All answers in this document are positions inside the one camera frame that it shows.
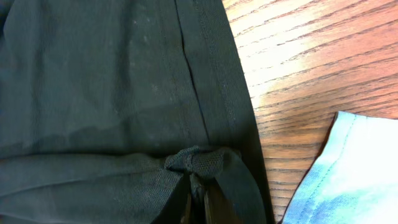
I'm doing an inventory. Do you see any light blue t-shirt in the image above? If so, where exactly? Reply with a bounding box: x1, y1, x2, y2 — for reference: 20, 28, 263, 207
282, 111, 397, 224

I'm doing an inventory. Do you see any black t-shirt with white logo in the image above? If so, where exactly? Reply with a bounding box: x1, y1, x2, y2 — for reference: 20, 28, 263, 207
1, 0, 274, 223

